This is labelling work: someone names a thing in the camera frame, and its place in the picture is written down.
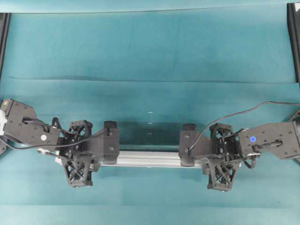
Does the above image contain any silver aluminium extrusion rail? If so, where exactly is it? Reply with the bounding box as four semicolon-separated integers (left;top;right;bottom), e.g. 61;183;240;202
54;150;211;169

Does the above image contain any black left camera cable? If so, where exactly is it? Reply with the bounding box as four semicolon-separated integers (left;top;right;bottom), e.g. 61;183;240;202
7;117;108;150

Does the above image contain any black right frame post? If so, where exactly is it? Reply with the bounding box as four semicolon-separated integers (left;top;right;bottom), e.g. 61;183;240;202
287;2;300;83

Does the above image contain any black left frame post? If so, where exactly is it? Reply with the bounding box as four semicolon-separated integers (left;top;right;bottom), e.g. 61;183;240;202
0;13;11;75

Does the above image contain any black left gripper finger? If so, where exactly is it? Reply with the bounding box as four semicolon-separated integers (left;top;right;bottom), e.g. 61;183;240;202
69;120;92;138
61;155;92;188

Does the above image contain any teal cloth table cover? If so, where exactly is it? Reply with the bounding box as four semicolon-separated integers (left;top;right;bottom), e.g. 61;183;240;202
0;5;300;225

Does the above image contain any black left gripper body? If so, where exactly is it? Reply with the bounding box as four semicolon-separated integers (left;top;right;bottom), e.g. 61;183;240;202
56;131;93;164

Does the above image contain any black camera cable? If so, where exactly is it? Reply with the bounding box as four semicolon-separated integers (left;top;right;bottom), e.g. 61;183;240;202
187;100;300;155
7;117;108;150

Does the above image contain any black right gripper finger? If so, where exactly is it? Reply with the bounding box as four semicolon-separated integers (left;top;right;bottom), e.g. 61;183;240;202
210;123;233;138
207;161;239;191

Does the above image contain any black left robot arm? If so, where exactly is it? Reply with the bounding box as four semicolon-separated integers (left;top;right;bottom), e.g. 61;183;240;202
0;99;93;188

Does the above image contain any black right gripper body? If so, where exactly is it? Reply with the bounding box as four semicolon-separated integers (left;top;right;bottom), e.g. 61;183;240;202
210;131;241;162

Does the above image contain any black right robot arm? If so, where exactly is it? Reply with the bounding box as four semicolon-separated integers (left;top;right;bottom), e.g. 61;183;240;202
203;118;300;192

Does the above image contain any black right camera cable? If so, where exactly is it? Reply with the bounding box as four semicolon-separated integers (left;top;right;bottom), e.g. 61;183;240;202
187;100;300;155

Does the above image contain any black frame post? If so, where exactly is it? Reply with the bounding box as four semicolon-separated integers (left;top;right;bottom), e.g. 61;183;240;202
0;13;11;75
287;2;300;83

